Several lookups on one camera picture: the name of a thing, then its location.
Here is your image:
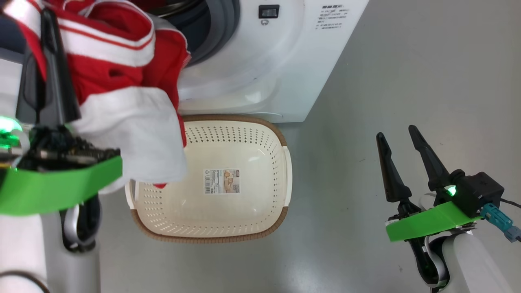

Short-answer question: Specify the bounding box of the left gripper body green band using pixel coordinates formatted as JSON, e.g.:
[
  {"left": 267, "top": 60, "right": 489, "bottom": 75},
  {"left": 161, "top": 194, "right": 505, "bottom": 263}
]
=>
[{"left": 0, "top": 116, "right": 123, "bottom": 216}]

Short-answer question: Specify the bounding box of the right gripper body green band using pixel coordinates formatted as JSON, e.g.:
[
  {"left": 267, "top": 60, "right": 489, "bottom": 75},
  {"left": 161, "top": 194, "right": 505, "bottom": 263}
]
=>
[{"left": 386, "top": 169, "right": 483, "bottom": 243}]

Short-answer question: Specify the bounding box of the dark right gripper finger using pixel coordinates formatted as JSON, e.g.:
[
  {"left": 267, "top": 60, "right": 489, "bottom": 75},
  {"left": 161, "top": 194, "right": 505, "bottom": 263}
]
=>
[
  {"left": 408, "top": 125, "right": 454, "bottom": 192},
  {"left": 376, "top": 132, "right": 412, "bottom": 203}
]

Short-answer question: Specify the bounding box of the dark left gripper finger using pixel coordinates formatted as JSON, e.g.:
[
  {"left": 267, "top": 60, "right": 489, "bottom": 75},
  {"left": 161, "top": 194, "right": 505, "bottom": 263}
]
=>
[
  {"left": 16, "top": 49, "right": 45, "bottom": 125},
  {"left": 41, "top": 8, "right": 81, "bottom": 125}
]

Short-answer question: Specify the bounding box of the red and white jersey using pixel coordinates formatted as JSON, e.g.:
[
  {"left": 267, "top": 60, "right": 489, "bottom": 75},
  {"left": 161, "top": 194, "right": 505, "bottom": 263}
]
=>
[{"left": 0, "top": 0, "right": 192, "bottom": 195}]

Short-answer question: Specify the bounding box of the cream plastic basket brown rim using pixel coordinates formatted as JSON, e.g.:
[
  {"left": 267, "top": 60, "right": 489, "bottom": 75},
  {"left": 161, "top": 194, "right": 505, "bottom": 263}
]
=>
[{"left": 125, "top": 114, "right": 293, "bottom": 244}]

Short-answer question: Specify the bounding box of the white barcode sticker in basket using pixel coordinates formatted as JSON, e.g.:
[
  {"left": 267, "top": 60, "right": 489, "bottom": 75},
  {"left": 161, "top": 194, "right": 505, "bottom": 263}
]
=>
[{"left": 204, "top": 168, "right": 241, "bottom": 195}]

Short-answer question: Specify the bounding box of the white front-load washing machine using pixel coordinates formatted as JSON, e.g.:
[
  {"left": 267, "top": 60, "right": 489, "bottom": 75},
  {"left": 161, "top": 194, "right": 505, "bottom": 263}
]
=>
[{"left": 138, "top": 0, "right": 370, "bottom": 123}]

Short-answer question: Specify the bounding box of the grey rubber door gasket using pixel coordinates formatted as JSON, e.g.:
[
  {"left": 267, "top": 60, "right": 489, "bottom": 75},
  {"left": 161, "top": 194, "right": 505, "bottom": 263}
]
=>
[{"left": 163, "top": 0, "right": 241, "bottom": 66}]

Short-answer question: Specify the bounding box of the black door latch socket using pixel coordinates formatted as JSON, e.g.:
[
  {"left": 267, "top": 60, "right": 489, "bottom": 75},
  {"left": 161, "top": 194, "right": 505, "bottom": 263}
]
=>
[{"left": 258, "top": 4, "right": 280, "bottom": 19}]

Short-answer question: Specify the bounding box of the stainless steel drum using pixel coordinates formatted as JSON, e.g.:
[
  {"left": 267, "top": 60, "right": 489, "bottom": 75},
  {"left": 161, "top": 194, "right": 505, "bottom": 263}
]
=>
[{"left": 138, "top": 0, "right": 204, "bottom": 17}]

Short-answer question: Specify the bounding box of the round filter cover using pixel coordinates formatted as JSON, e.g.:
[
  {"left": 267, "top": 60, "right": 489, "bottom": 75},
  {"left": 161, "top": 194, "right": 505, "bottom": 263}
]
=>
[{"left": 244, "top": 112, "right": 284, "bottom": 122}]

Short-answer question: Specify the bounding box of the printed text label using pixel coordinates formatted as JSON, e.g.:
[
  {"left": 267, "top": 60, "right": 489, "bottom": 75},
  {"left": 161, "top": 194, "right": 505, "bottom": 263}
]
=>
[{"left": 315, "top": 4, "right": 346, "bottom": 31}]

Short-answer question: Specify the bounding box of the teal cable connector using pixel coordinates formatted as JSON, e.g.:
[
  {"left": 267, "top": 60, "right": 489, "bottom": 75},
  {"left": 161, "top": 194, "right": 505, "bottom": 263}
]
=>
[{"left": 480, "top": 203, "right": 521, "bottom": 243}]

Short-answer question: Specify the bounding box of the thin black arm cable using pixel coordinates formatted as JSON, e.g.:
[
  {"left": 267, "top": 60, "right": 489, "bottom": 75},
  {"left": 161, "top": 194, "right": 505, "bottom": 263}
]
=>
[{"left": 0, "top": 270, "right": 50, "bottom": 293}]

